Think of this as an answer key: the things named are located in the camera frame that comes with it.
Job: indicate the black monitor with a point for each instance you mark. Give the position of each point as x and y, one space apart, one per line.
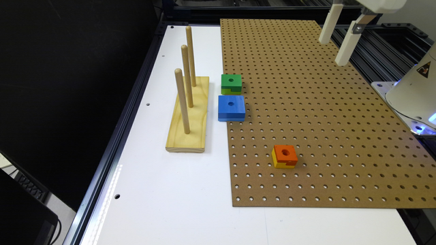
24 219

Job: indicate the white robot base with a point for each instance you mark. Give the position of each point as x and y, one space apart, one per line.
412 98

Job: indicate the blue wooden block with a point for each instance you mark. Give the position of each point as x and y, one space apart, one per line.
231 108

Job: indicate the brown perforated pegboard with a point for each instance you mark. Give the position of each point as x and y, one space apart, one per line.
353 151

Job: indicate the wooden peg base board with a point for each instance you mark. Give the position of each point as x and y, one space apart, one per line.
194 142

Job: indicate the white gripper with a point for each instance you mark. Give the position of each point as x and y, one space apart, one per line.
357 26

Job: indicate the wooden peg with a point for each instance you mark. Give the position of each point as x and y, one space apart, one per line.
188 88
191 55
182 99

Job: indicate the rear wooden peg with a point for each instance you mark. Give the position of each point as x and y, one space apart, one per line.
191 55

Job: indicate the front wooden peg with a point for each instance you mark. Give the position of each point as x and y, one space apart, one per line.
182 99

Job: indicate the orange and yellow wooden block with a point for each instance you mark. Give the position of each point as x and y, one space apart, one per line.
284 156

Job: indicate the middle wooden peg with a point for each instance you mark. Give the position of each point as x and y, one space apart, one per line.
188 88

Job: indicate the green wooden block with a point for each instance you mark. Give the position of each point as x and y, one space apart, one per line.
231 84

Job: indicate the black aluminium table frame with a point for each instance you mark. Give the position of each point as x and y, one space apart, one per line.
132 199

